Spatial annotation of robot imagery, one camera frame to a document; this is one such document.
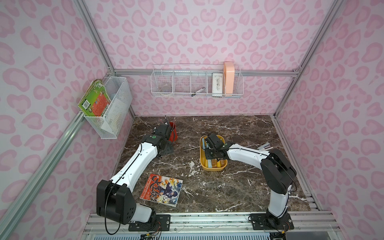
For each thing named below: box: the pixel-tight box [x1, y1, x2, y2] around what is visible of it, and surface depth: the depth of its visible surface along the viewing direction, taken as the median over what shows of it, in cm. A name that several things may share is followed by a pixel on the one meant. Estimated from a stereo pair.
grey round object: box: [161, 86, 172, 93], surface depth 99 cm
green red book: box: [78, 79, 111, 117], surface depth 73 cm
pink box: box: [223, 61, 235, 94], surface depth 84 cm
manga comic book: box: [139, 174, 183, 207], surface depth 84 cm
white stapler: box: [257, 142, 274, 151], surface depth 100 cm
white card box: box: [212, 73, 223, 97], surface depth 94 cm
